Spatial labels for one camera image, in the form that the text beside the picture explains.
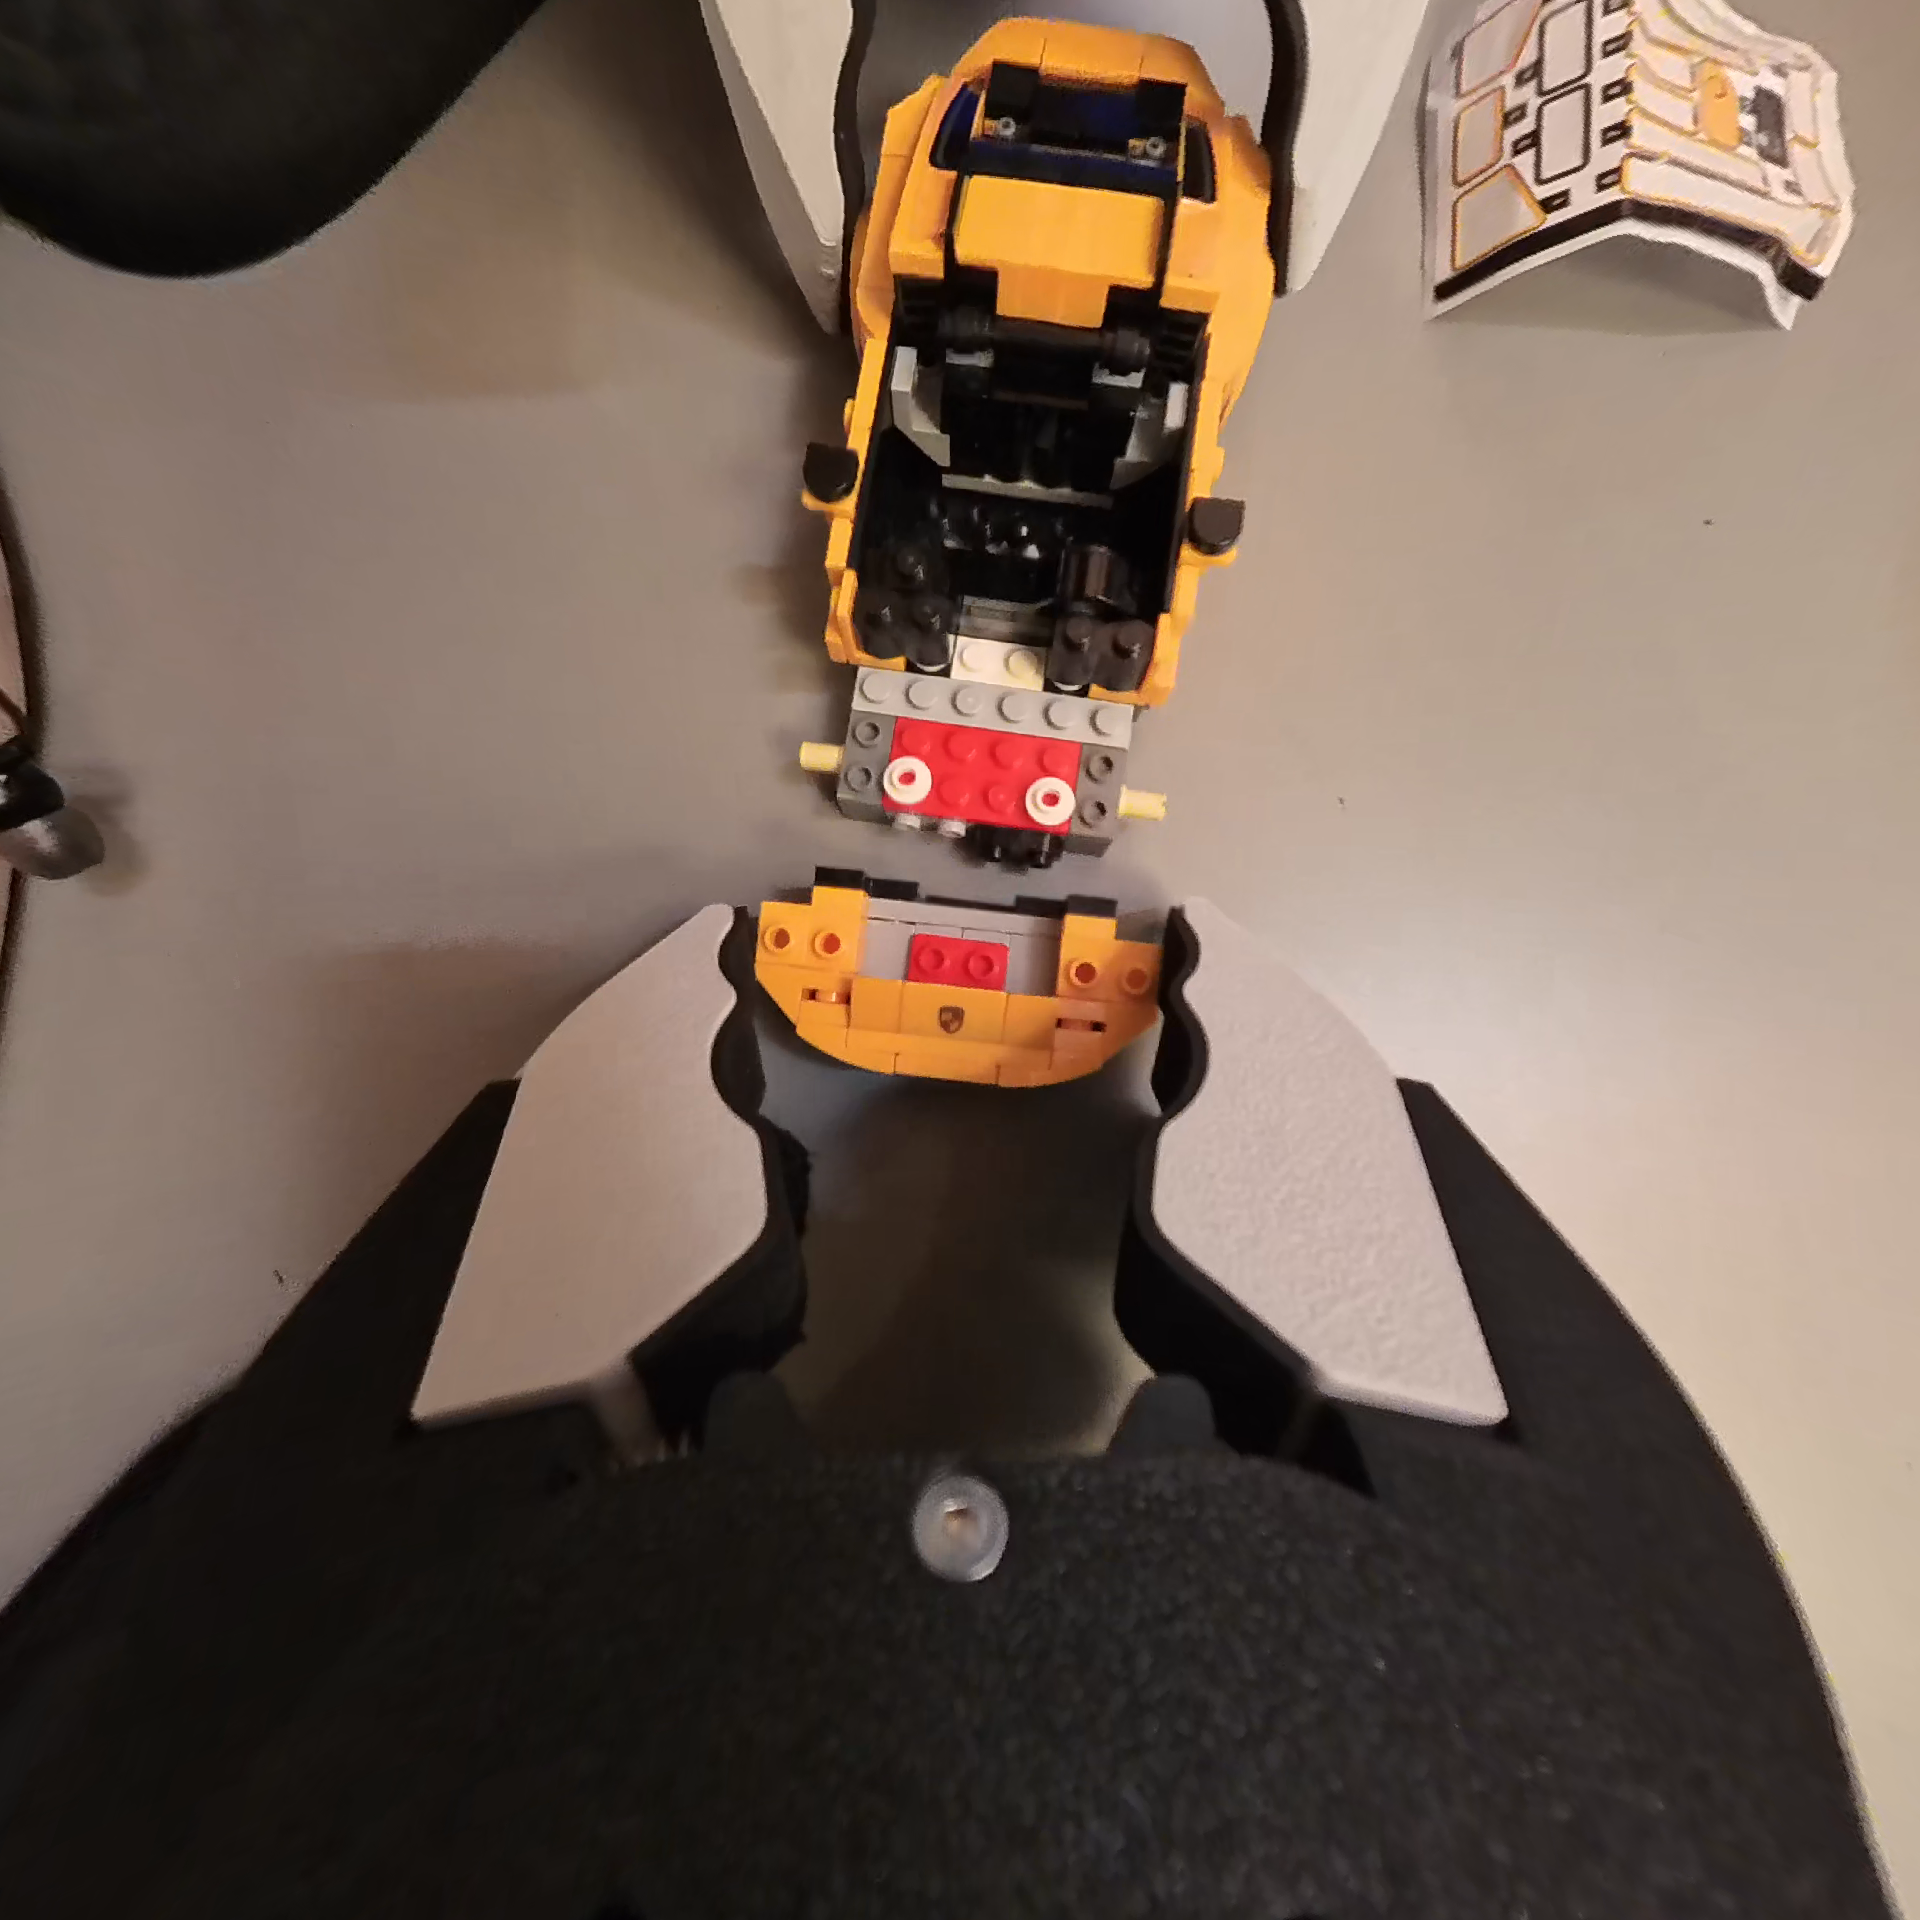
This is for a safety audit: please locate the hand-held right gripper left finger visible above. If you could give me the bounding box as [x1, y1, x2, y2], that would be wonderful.
[408, 900, 814, 1463]

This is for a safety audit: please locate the yellow lego bumper section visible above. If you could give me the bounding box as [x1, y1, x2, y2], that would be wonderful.
[748, 866, 1175, 1085]

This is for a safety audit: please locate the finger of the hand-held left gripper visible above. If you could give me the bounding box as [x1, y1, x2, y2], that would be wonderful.
[1258, 0, 1429, 291]
[698, 0, 891, 349]

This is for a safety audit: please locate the yellow lego car body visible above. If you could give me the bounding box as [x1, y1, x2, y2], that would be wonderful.
[796, 14, 1279, 875]

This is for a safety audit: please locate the black mesh wrist rest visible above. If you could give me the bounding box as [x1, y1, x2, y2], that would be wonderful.
[0, 0, 545, 281]

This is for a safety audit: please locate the lego sticker sheet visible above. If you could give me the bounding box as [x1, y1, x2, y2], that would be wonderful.
[1416, 0, 1860, 327]

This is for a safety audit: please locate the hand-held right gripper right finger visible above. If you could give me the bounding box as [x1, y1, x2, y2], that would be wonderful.
[1115, 898, 1512, 1453]

